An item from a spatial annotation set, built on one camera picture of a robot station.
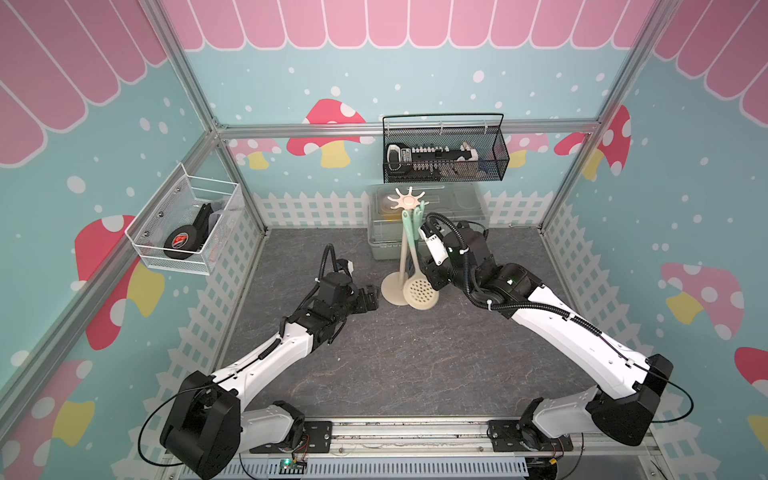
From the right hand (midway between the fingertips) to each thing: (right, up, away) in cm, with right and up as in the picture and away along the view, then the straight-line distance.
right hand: (427, 256), depth 72 cm
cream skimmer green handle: (-1, -10, +13) cm, 17 cm away
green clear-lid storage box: (+16, +17, +25) cm, 34 cm away
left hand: (-16, -11, +13) cm, 24 cm away
